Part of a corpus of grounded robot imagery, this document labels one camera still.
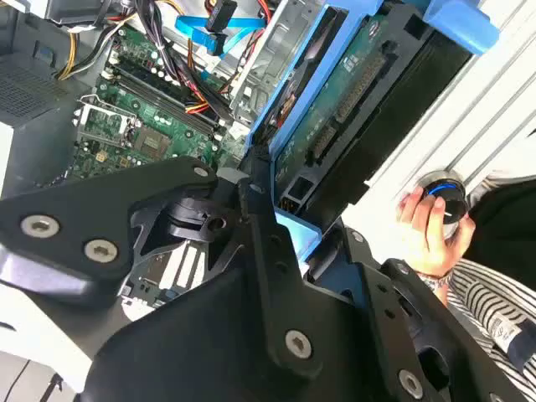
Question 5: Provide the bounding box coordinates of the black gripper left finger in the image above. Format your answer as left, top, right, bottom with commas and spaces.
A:
0, 144, 326, 380

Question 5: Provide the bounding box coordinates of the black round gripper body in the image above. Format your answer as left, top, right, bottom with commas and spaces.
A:
77, 261, 393, 402

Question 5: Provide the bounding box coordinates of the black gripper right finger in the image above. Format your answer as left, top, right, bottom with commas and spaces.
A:
332, 225, 528, 402

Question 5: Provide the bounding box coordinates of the round black tool blue ring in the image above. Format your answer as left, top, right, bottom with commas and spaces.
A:
416, 168, 469, 242

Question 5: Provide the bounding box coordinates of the hard disk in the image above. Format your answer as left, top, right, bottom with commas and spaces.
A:
245, 0, 502, 273

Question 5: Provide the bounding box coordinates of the person's hand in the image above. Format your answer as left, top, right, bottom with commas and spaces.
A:
395, 186, 477, 277

